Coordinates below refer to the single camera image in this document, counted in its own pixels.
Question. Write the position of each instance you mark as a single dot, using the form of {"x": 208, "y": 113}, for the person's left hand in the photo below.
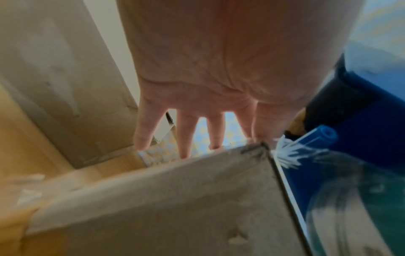
{"x": 237, "y": 50}

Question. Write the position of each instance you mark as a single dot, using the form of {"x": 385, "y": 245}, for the blue tape dispenser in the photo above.
{"x": 373, "y": 120}

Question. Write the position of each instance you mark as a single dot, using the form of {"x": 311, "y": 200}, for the cardboard box with white label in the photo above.
{"x": 158, "y": 212}

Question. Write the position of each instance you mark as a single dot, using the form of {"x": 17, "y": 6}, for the clear tape roll green core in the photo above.
{"x": 364, "y": 212}

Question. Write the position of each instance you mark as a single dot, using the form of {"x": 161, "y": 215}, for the yellow white checked cloth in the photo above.
{"x": 201, "y": 135}

